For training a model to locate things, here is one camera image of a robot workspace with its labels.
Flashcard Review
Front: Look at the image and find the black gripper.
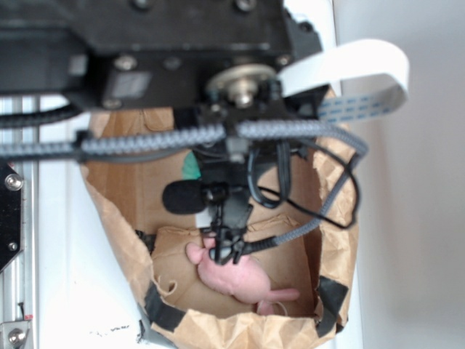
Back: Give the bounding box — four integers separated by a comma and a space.
70, 1, 328, 163

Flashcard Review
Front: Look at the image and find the green dimpled ball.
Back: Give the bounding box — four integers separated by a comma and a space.
182, 151, 201, 180

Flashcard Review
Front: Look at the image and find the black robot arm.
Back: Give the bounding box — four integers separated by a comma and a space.
1, 1, 328, 163

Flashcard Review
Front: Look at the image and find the black foam microphone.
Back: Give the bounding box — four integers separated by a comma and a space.
162, 180, 229, 214

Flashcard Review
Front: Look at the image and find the pink plush mouse toy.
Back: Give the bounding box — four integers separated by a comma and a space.
185, 238, 300, 316

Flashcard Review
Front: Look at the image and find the brown paper lined box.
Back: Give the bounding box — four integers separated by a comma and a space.
80, 90, 360, 349

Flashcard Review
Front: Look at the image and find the white flat ribbon cable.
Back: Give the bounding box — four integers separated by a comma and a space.
276, 39, 411, 123

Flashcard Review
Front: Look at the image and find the grey braided cable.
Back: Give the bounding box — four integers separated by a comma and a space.
0, 119, 368, 255

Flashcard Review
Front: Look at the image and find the black metal bracket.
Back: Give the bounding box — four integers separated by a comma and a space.
1, 163, 23, 272

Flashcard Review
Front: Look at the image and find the aluminium frame rail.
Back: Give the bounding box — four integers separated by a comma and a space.
0, 94, 41, 349

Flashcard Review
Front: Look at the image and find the silver corner bracket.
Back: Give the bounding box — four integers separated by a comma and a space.
1, 321, 33, 349

